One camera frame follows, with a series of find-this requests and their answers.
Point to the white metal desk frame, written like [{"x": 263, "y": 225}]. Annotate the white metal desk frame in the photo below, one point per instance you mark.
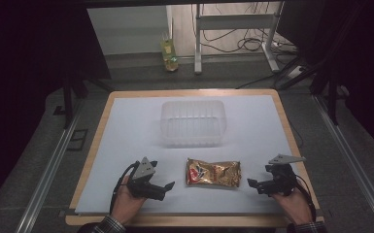
[{"x": 234, "y": 22}]

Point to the person's left hand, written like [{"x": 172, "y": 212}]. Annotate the person's left hand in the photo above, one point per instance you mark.
[{"x": 126, "y": 202}]

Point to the black tripod stand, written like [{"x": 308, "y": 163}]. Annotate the black tripod stand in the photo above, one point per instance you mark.
[
  {"x": 68, "y": 97},
  {"x": 332, "y": 90}
]

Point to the white table mat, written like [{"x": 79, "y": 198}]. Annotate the white table mat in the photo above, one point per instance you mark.
[{"x": 136, "y": 129}]

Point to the clear plastic container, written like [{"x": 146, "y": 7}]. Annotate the clear plastic container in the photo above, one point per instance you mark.
[{"x": 192, "y": 123}]

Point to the white power strip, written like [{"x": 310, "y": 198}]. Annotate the white power strip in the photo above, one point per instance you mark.
[{"x": 295, "y": 72}]

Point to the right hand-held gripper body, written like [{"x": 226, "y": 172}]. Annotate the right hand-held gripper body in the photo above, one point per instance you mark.
[{"x": 281, "y": 178}]

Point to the black rectangular floor frame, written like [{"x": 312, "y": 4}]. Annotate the black rectangular floor frame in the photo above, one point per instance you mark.
[{"x": 77, "y": 139}]

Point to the person's right hand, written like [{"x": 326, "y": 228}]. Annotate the person's right hand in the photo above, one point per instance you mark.
[{"x": 293, "y": 207}]

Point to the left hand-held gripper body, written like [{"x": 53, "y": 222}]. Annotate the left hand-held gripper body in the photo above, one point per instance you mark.
[{"x": 143, "y": 171}]

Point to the dark curtain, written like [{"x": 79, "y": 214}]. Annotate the dark curtain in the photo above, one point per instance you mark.
[
  {"x": 29, "y": 48},
  {"x": 362, "y": 48}
]

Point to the silver metal floor rail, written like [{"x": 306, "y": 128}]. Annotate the silver metal floor rail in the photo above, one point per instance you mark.
[
  {"x": 353, "y": 161},
  {"x": 50, "y": 171}
]

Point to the golden snack packet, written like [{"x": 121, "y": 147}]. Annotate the golden snack packet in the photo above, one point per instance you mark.
[{"x": 213, "y": 173}]

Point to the yellow-green drink bottle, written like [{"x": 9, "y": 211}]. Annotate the yellow-green drink bottle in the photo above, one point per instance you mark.
[{"x": 169, "y": 53}]

